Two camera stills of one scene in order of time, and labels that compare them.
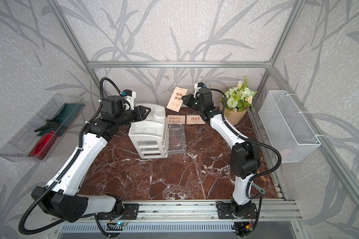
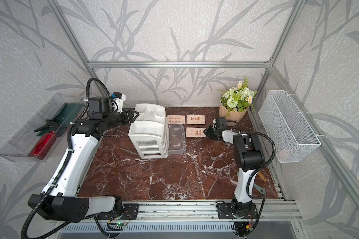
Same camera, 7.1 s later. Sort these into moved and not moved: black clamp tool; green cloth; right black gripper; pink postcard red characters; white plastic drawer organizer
Moved: right black gripper
Not moved: white plastic drawer organizer; green cloth; black clamp tool; pink postcard red characters
